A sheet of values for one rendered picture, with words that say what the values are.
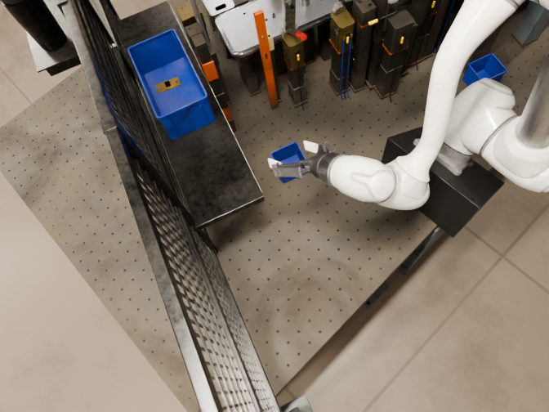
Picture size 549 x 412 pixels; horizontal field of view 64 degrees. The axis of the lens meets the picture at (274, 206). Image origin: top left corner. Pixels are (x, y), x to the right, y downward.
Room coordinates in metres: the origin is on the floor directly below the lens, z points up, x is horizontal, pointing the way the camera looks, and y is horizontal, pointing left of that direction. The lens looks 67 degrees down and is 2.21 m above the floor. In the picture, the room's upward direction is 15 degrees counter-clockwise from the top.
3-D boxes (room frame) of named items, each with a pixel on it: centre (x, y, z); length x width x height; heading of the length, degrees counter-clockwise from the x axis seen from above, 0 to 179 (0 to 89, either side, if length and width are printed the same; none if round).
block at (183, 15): (1.31, 0.12, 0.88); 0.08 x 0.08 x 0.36; 11
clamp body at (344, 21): (1.07, -0.39, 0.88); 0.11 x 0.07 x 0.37; 11
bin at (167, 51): (0.97, 0.22, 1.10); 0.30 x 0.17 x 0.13; 11
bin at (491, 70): (0.93, -0.92, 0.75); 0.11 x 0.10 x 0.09; 101
